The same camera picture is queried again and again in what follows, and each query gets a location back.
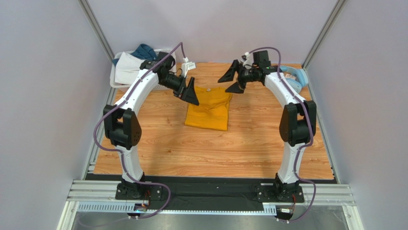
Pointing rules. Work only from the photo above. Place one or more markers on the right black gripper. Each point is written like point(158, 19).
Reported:
point(240, 75)

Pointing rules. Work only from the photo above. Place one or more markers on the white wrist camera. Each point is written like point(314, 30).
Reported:
point(186, 66)
point(245, 60)

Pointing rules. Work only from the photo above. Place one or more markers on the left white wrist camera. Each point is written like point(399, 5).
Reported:
point(186, 66)

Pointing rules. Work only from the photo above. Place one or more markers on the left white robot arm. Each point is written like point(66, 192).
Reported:
point(122, 127)

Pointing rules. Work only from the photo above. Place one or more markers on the yellow t shirt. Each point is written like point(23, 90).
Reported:
point(212, 111)

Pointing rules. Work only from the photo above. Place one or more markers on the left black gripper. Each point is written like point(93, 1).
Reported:
point(189, 94)

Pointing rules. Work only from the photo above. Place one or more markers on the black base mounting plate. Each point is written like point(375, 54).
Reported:
point(211, 202)

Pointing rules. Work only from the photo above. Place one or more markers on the white plastic laundry basket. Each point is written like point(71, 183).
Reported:
point(125, 87)

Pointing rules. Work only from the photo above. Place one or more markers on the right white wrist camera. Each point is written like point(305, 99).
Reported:
point(245, 60)

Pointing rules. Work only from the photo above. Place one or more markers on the white slotted cable duct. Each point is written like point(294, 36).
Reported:
point(132, 207)

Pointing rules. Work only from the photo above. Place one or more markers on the aluminium frame rail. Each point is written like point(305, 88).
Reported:
point(252, 189)

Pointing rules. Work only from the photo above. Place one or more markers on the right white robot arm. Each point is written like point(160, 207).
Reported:
point(297, 127)

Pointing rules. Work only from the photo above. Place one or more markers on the white t shirt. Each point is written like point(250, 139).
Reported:
point(127, 69)

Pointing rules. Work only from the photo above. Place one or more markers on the teal t shirt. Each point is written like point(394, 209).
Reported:
point(145, 52)

